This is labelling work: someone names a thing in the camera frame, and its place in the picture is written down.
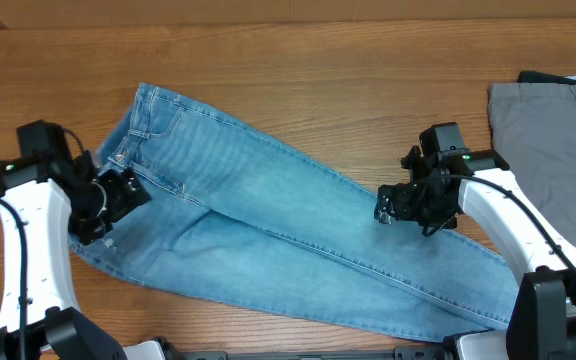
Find light blue denim jeans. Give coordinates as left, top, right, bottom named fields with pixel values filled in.
left=71, top=83, right=518, bottom=342

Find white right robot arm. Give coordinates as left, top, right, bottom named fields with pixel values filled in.
left=375, top=146, right=576, bottom=360

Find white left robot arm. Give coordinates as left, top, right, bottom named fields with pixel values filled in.
left=0, top=152, right=166, bottom=360

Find grey folded shirt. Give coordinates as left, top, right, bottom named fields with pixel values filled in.
left=488, top=82, right=576, bottom=246

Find black folded garment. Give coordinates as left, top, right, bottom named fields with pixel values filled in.
left=517, top=71, right=576, bottom=85

